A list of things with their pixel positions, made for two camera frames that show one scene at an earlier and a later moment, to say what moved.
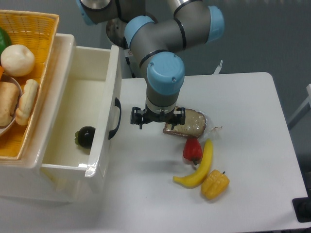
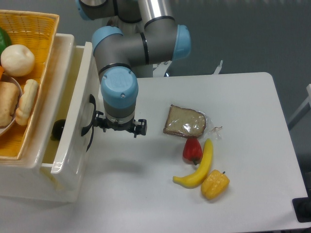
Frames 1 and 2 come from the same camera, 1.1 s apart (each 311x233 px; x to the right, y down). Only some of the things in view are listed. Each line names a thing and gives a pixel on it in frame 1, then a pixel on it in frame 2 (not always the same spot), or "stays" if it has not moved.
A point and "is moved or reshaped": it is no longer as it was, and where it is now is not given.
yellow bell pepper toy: (215, 185) stays
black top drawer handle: (112, 133) → (92, 100)
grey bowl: (11, 78) stays
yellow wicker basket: (37, 31) stays
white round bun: (17, 60) stays
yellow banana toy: (195, 179) stays
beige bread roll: (27, 101) stays
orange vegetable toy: (2, 70) stays
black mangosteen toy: (84, 137) → (58, 127)
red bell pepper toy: (192, 150) stays
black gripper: (176, 117) → (138, 126)
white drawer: (90, 95) is moved or reshaped
